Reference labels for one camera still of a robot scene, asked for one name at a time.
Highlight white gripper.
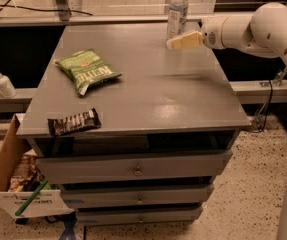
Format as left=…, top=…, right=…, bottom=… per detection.
left=166, top=16, right=226, bottom=50

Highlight blue plastic water bottle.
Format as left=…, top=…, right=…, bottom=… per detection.
left=166, top=0, right=188, bottom=40

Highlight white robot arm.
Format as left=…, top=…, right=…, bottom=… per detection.
left=166, top=2, right=287, bottom=240

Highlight green jalapeno chip bag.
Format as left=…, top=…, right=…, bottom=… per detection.
left=55, top=49, right=121, bottom=96

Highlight white pump dispenser bottle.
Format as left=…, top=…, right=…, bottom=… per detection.
left=0, top=72, right=17, bottom=98

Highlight grey drawer cabinet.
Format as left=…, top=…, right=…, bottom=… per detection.
left=18, top=23, right=249, bottom=226

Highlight dark chocolate bar wrapper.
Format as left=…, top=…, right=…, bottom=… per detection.
left=48, top=108, right=101, bottom=137

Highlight cardboard box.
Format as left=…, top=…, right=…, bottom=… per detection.
left=0, top=114, right=73, bottom=219

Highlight green stick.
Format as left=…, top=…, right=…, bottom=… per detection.
left=15, top=179, right=48, bottom=216

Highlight snack packets in box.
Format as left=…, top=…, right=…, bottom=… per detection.
left=8, top=152, right=45, bottom=192

